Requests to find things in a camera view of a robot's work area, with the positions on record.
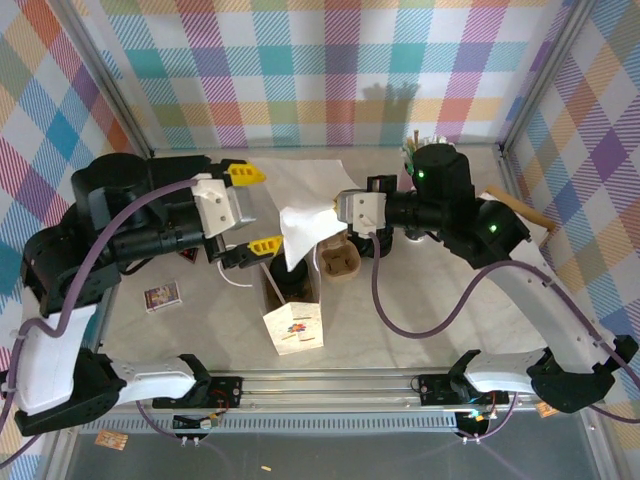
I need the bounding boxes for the white paper napkin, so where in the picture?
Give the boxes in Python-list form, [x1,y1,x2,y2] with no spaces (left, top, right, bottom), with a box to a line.
[247,157,352,274]

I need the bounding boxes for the black plastic cup lid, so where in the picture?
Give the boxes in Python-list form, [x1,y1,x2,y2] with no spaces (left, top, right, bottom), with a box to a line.
[269,254,310,289]

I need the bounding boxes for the brown cardboard cup carrier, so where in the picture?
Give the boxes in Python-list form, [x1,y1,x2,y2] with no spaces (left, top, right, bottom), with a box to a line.
[262,264,321,307]
[319,234,362,285]

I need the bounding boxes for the white paper bag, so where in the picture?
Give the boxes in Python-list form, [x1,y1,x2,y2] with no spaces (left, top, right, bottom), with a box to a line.
[217,247,327,357]

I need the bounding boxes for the cardboard napkin tray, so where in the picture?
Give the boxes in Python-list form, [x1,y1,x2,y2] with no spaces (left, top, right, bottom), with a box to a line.
[485,183,559,235]

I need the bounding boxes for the colourful tea bag packet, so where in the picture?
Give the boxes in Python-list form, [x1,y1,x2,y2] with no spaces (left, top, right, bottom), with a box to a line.
[143,280,182,314]

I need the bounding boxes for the tray of white napkins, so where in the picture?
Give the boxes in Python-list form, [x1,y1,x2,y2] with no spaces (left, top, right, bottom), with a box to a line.
[519,212,551,251]

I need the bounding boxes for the small green connector board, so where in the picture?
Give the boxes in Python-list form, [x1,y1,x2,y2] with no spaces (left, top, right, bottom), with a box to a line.
[462,407,497,425]
[172,412,224,432]

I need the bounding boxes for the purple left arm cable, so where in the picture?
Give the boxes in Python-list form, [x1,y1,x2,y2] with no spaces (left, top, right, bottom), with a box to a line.
[0,178,199,464]

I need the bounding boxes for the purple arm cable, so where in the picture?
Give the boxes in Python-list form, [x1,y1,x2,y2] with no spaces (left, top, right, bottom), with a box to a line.
[0,178,199,464]
[370,232,640,444]

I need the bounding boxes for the aluminium right side rail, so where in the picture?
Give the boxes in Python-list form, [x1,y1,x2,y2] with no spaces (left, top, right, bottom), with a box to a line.
[497,142,531,201]

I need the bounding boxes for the aluminium rail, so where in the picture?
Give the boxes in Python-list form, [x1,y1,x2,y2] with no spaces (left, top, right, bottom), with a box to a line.
[92,294,121,361]
[52,368,609,419]
[497,142,531,201]

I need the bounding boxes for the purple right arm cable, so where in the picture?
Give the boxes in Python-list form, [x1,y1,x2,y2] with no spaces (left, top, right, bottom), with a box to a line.
[370,232,640,444]

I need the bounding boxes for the aluminium left corner post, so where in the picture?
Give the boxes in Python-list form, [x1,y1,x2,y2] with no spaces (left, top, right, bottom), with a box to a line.
[57,0,156,157]

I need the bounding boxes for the aluminium corner post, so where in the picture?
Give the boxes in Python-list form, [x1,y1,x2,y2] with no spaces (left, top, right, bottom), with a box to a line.
[497,0,601,156]
[57,0,156,157]

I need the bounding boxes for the aluminium left side rail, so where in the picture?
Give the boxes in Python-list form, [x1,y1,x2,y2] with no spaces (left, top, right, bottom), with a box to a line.
[92,294,121,361]

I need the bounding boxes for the aluminium right corner post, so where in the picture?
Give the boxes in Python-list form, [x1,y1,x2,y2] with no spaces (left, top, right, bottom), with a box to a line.
[497,0,601,156]

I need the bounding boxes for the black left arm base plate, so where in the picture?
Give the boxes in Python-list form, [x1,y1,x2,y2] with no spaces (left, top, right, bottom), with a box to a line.
[151,374,245,412]

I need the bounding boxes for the aluminium front rail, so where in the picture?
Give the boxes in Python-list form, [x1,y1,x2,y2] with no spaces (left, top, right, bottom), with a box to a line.
[52,368,609,419]

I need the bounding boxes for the grey slotted cable duct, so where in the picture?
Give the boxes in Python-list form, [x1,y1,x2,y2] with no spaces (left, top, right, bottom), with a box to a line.
[79,410,464,435]

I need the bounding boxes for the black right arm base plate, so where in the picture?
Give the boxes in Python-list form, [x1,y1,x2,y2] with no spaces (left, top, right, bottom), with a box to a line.
[418,372,511,407]

